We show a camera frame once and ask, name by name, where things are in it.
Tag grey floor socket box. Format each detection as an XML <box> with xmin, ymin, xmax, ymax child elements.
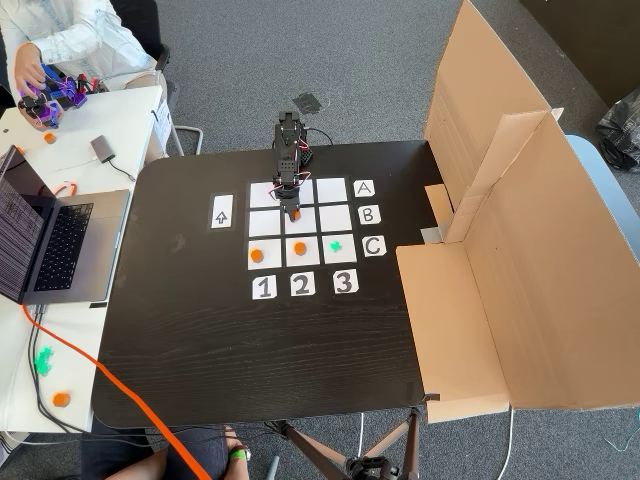
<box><xmin>292</xmin><ymin>92</ymin><xmax>331</xmax><ymax>116</ymax></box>

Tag white arrow paper sheet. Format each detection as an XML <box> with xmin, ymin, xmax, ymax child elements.
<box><xmin>210</xmin><ymin>194</ymin><xmax>235</xmax><ymax>230</ymax></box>

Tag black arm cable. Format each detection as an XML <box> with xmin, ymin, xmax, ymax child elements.
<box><xmin>303</xmin><ymin>127</ymin><xmax>335</xmax><ymax>147</ymax></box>

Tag person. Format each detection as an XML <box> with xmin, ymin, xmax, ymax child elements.
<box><xmin>81</xmin><ymin>423</ymin><xmax>251</xmax><ymax>480</ymax></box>
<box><xmin>0</xmin><ymin>0</ymin><xmax>169</xmax><ymax>92</ymax></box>

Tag black laptop cables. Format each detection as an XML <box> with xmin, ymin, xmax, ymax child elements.
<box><xmin>27</xmin><ymin>303</ymin><xmax>151</xmax><ymax>447</ymax></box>

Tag person's hand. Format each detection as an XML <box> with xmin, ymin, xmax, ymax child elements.
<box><xmin>223</xmin><ymin>424</ymin><xmax>247</xmax><ymax>452</ymax></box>
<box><xmin>13</xmin><ymin>41</ymin><xmax>48</xmax><ymax>97</ymax></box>

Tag paper sheet number 2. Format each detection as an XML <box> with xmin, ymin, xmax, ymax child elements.
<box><xmin>289</xmin><ymin>272</ymin><xmax>316</xmax><ymax>297</ymax></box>

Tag white paper label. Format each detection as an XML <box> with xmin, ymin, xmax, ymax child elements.
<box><xmin>151</xmin><ymin>97</ymin><xmax>174</xmax><ymax>147</ymax></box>

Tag large brown cardboard box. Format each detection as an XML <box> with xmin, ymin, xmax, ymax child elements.
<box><xmin>394</xmin><ymin>0</ymin><xmax>640</xmax><ymax>425</ymax></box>

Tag white paper grid square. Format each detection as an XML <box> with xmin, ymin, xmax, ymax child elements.
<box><xmin>248</xmin><ymin>209</ymin><xmax>282</xmax><ymax>238</ymax></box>
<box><xmin>322</xmin><ymin>234</ymin><xmax>358</xmax><ymax>264</ymax></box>
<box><xmin>283</xmin><ymin>207</ymin><xmax>318</xmax><ymax>235</ymax></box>
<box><xmin>318</xmin><ymin>205</ymin><xmax>354</xmax><ymax>233</ymax></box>
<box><xmin>283</xmin><ymin>179</ymin><xmax>315</xmax><ymax>206</ymax></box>
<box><xmin>248</xmin><ymin>239</ymin><xmax>283</xmax><ymax>270</ymax></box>
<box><xmin>316</xmin><ymin>177</ymin><xmax>349</xmax><ymax>204</ymax></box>
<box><xmin>285</xmin><ymin>236</ymin><xmax>321</xmax><ymax>267</ymax></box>
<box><xmin>249</xmin><ymin>182</ymin><xmax>282</xmax><ymax>209</ymax></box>

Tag thin white cable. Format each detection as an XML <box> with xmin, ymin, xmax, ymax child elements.
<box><xmin>498</xmin><ymin>409</ymin><xmax>517</xmax><ymax>480</ymax></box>

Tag paper sheet number 1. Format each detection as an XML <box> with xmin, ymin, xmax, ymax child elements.
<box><xmin>252</xmin><ymin>275</ymin><xmax>279</xmax><ymax>301</ymax></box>

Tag black office chair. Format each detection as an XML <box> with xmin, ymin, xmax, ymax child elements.
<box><xmin>110</xmin><ymin>0</ymin><xmax>204</xmax><ymax>157</ymax></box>

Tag paper sheet number 3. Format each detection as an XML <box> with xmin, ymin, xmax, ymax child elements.
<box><xmin>333</xmin><ymin>269</ymin><xmax>360</xmax><ymax>295</ymax></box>

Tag black camera tripod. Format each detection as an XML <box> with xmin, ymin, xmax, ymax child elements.
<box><xmin>264</xmin><ymin>407</ymin><xmax>426</xmax><ymax>480</ymax></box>

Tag thick orange cable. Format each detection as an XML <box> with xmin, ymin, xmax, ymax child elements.
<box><xmin>20</xmin><ymin>299</ymin><xmax>212</xmax><ymax>480</ymax></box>

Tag grey USB hub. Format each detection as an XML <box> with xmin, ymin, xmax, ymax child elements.
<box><xmin>89</xmin><ymin>134</ymin><xmax>118</xmax><ymax>164</ymax></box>

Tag black plastic bag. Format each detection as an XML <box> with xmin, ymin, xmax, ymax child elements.
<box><xmin>595</xmin><ymin>89</ymin><xmax>640</xmax><ymax>174</ymax></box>

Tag grey open laptop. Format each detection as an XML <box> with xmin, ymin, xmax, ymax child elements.
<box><xmin>0</xmin><ymin>144</ymin><xmax>132</xmax><ymax>305</ymax></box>

